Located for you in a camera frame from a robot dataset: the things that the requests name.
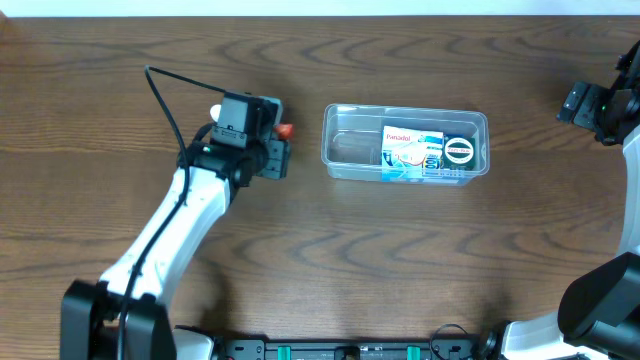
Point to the clear plastic container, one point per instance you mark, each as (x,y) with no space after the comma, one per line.
(352,137)

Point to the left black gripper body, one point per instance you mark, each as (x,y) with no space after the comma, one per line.
(276,158)

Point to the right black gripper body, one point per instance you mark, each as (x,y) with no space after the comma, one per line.
(578,103)

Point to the red Panadol box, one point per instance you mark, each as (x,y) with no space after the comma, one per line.
(284,132)

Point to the black bottle white cap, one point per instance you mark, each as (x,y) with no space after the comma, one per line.
(215,111)

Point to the black mounting rail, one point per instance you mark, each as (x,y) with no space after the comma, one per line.
(350,351)

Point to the green ointment box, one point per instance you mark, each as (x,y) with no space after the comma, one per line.
(458,153)

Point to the white Panadol box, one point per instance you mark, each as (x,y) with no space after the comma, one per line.
(409,148)

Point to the blue fever patch box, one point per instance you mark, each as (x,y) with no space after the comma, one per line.
(429,169)

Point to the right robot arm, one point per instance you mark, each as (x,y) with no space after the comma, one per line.
(598,314)

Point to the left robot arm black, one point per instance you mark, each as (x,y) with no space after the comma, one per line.
(125,315)

